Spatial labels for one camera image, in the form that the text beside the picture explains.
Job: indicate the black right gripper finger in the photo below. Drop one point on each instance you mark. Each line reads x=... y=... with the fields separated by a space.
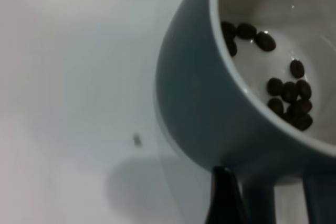
x=223 y=203

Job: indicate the loose coffee bean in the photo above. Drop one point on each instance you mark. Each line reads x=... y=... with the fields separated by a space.
x=289 y=92
x=304 y=89
x=246 y=30
x=265 y=41
x=302 y=123
x=232 y=47
x=228 y=28
x=300 y=107
x=275 y=106
x=297 y=68
x=275 y=86

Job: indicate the grey-blue ceramic mug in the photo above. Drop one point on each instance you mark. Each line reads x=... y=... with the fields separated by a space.
x=191 y=77

